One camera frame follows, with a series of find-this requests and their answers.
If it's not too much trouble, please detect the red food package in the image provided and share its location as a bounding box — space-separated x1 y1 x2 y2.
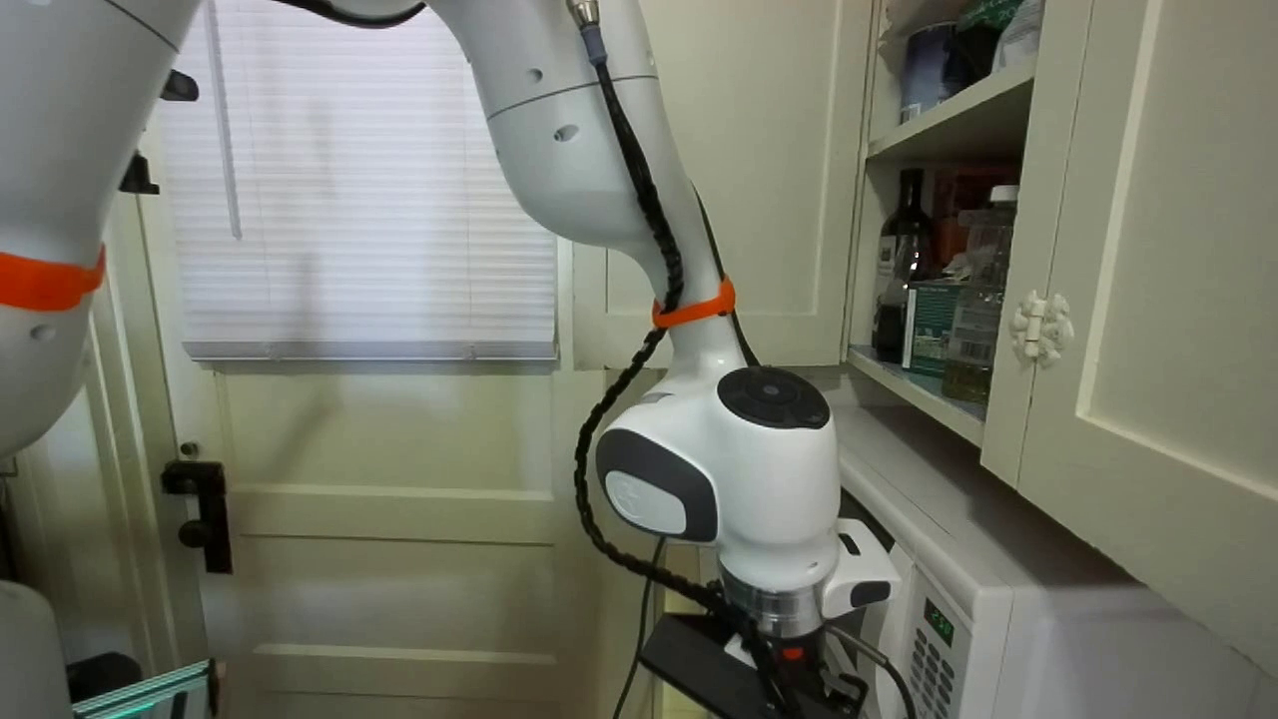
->
930 162 1023 257

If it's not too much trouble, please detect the white window blind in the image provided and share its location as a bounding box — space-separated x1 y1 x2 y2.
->
136 0 561 369

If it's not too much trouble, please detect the dark blue bag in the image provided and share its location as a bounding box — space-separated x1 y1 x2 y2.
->
895 21 1003 121

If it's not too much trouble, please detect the cream panelled cabinet door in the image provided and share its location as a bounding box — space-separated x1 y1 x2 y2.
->
572 0 874 373

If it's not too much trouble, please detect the orange cable strap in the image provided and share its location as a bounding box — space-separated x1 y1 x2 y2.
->
0 249 113 314
652 277 740 337

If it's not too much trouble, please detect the thin black power cable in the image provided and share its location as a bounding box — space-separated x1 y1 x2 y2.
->
609 530 670 719

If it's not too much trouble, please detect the black camera clamp arm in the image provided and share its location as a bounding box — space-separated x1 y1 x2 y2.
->
114 152 163 198

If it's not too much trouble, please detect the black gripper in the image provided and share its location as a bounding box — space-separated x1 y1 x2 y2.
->
762 634 870 719

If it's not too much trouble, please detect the cream panelled room door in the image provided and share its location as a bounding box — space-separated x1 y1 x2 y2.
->
103 185 670 719

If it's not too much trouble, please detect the dark glass wine bottle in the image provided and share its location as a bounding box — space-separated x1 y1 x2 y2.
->
870 162 938 369

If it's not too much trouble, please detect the black door latch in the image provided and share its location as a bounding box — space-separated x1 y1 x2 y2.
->
159 454 234 578

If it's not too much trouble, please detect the cream cabinet door with knob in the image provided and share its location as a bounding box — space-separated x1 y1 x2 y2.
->
979 0 1278 675

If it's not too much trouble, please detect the clear bottle white cap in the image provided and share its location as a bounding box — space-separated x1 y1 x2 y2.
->
949 178 1023 374

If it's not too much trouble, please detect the white flower cabinet knob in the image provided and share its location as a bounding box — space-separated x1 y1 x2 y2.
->
1004 286 1076 373

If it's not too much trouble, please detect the white microwave oven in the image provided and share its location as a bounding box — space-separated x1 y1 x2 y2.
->
829 394 1278 719

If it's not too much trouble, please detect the braided black robot cable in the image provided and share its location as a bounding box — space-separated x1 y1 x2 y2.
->
566 0 803 719

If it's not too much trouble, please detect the cream cabinet frame with shelves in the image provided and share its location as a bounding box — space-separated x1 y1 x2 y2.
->
843 0 1054 452

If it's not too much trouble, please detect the green and white box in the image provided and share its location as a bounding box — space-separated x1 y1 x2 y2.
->
902 277 966 374

